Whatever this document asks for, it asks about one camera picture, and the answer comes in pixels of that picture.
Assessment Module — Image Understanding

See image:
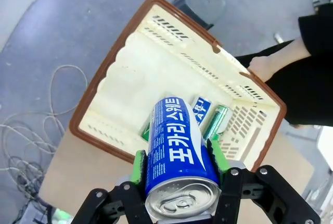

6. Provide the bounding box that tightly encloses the person's right forearm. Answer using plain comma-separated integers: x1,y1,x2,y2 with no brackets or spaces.
267,35,312,65

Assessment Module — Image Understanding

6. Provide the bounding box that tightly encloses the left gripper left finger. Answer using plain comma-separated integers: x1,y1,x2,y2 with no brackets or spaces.
70,150,152,224

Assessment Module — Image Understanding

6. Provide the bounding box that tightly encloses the black cable tangle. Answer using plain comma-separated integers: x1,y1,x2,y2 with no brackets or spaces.
0,156,54,224

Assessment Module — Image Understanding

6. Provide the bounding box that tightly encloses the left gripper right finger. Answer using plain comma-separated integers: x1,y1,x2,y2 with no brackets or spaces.
207,138,321,224

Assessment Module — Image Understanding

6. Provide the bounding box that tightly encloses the cream basket with brown rim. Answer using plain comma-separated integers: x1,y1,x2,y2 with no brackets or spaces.
69,0,287,173

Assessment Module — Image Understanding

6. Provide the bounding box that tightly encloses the person's black clothed body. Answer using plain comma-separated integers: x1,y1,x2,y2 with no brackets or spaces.
234,2,333,129

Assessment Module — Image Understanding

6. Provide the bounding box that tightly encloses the blue Pocari Sweat can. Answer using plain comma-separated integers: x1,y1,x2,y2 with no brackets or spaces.
144,96,223,221
190,96,213,129

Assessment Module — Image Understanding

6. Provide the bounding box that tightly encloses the person's right hand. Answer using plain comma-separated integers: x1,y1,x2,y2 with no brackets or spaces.
247,48,277,83

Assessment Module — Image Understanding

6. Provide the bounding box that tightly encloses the green Chilsung cider can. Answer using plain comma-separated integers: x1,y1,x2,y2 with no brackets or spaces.
202,104,230,142
140,118,155,143

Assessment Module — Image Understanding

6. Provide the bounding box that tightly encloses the grey floor cable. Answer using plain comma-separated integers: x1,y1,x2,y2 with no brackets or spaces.
0,64,89,157

